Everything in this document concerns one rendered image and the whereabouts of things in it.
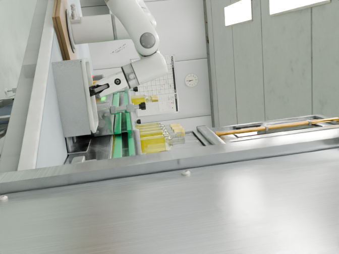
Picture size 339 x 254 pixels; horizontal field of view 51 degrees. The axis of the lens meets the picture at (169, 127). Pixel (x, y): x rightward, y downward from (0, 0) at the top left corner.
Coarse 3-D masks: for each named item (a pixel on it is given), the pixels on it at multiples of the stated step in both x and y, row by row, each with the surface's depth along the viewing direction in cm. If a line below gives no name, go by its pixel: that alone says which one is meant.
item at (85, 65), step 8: (80, 64) 101; (88, 64) 116; (88, 72) 116; (88, 80) 117; (88, 88) 102; (88, 96) 102; (88, 104) 103; (88, 112) 104; (96, 112) 120; (96, 120) 119; (96, 128) 111
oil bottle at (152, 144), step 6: (144, 138) 130; (150, 138) 129; (156, 138) 129; (162, 138) 129; (168, 138) 129; (144, 144) 128; (150, 144) 128; (156, 144) 129; (162, 144) 129; (168, 144) 129; (144, 150) 128; (150, 150) 129; (156, 150) 129; (162, 150) 129; (168, 150) 130
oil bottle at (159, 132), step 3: (144, 132) 137; (147, 132) 137; (150, 132) 136; (153, 132) 136; (156, 132) 135; (159, 132) 135; (162, 132) 135; (165, 132) 135; (141, 135) 133; (144, 135) 133; (147, 135) 134; (150, 135) 134; (153, 135) 134; (168, 135) 135; (114, 138) 133
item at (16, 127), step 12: (36, 12) 128; (36, 24) 121; (36, 36) 115; (36, 48) 110; (24, 60) 105; (36, 60) 105; (24, 84) 97; (24, 96) 93; (12, 108) 90; (24, 108) 90; (12, 120) 87; (24, 120) 86; (12, 132) 84; (12, 144) 81; (12, 156) 78; (0, 168) 76; (12, 168) 76
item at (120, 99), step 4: (124, 88) 206; (120, 92) 190; (124, 92) 185; (116, 96) 171; (120, 96) 172; (124, 96) 168; (116, 100) 157; (120, 100) 158; (124, 100) 154; (112, 104) 146; (116, 104) 144; (120, 104) 146; (124, 104) 143; (120, 112) 128; (128, 112) 128
